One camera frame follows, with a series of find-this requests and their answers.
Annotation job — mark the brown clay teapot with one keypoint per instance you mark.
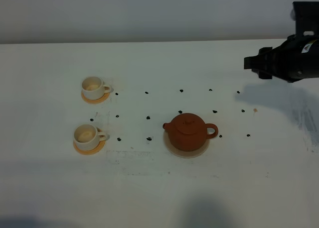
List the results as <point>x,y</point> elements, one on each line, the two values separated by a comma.
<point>188,132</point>

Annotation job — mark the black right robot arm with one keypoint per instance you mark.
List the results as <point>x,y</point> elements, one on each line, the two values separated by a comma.
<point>296,58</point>

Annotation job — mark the beige round teapot coaster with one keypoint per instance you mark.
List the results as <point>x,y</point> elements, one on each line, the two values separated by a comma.
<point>183,154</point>

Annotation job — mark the far orange coaster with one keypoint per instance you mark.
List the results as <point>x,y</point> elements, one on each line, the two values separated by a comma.
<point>99,100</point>

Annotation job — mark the orange coaster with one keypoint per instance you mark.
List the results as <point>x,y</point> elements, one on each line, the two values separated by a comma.
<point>97,149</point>
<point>99,100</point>

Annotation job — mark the near orange coaster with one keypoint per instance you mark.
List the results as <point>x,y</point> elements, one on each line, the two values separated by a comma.
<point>97,149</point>

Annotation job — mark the far white teacup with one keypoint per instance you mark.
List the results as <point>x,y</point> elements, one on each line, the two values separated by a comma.
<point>93,88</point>

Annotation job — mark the white teacup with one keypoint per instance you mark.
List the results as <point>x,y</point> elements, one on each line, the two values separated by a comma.
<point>87,137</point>
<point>93,88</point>

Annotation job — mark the near white teacup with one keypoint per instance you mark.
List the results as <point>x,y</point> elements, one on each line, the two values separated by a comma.
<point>87,137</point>

